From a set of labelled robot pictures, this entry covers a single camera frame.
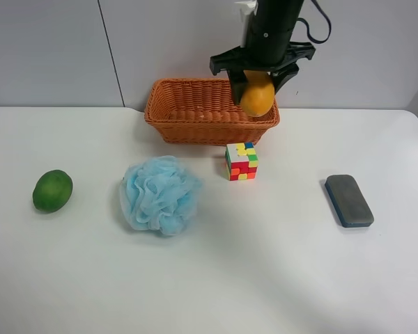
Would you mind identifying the grey blue board eraser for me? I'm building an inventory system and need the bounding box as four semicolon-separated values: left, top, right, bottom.
325;175;374;228

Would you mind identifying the orange wicker basket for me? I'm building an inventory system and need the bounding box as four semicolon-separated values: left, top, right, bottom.
144;78;280;145

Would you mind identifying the yellow mango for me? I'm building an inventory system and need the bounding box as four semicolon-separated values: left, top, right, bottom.
240;70;275;118

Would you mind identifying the green lemon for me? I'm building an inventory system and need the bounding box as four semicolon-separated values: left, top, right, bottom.
32;170;73;213

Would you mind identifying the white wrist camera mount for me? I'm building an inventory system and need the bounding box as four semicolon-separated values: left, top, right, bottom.
234;0;257;48

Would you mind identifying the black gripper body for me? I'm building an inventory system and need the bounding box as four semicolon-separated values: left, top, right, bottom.
210;26;316;75

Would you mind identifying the blue mesh bath sponge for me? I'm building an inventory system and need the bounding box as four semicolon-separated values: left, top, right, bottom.
119;156;202;237

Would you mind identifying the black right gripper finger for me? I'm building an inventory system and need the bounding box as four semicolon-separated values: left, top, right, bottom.
270;63;299;93

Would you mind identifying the colourful puzzle cube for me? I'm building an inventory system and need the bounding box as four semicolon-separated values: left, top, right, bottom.
225;142;258;181

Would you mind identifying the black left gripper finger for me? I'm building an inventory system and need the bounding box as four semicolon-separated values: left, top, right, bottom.
227;70;248;104

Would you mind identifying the black cable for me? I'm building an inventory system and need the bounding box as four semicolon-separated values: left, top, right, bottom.
295;0;333;45

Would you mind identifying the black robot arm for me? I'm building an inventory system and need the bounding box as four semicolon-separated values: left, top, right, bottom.
210;0;316;105

